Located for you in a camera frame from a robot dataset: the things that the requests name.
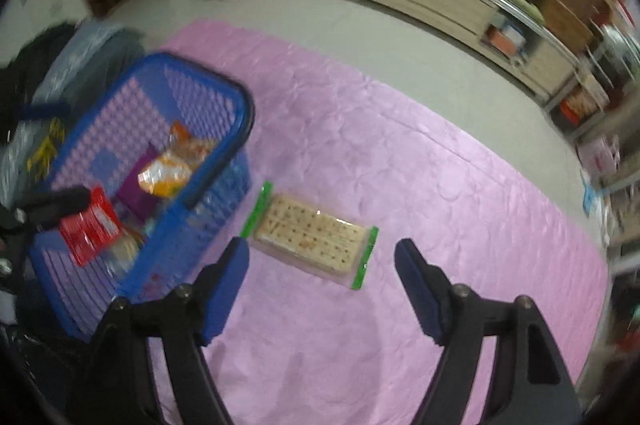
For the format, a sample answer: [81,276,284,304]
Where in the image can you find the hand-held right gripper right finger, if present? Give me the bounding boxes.
[394,238,583,425]

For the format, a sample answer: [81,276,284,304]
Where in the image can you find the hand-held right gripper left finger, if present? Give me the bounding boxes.
[70,236,250,425]

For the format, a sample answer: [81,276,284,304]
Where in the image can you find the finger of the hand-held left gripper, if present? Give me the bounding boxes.
[12,185,96,231]

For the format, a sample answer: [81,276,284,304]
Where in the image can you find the red snack packet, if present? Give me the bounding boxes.
[59,186,123,267]

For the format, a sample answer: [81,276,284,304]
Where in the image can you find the purple and yellow snack packet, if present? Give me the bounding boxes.
[117,145,161,221]

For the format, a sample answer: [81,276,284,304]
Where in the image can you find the clear pale snack packet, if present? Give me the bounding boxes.
[102,230,143,278]

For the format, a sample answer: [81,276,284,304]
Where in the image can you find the blue plastic basket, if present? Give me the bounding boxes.
[27,52,256,343]

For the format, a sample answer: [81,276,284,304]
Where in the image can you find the cracker packet with green ends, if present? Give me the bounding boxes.
[239,181,380,291]

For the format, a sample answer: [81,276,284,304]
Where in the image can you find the shiny gold snack packet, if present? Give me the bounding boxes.
[137,152,196,198]

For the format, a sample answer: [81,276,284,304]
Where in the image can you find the pink quilted cloth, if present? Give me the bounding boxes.
[30,19,610,425]

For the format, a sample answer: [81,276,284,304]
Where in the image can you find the black jacket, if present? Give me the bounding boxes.
[0,22,76,121]

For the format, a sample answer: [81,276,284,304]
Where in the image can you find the grey bag with yellow print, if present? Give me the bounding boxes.
[0,22,146,206]

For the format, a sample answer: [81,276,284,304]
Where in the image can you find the pink bag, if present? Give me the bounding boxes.
[577,138,621,178]

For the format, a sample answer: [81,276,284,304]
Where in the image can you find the red printed box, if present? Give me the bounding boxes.
[560,88,601,123]

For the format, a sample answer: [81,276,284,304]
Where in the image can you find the orange box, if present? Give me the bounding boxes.
[487,22,526,56]

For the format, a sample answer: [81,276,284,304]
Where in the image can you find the green folded cloth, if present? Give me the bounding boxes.
[492,0,543,23]

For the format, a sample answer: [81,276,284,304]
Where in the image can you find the brown cardboard box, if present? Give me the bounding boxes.
[542,0,593,51]

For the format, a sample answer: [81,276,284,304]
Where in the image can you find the white metal shelf rack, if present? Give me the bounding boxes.
[545,20,640,141]

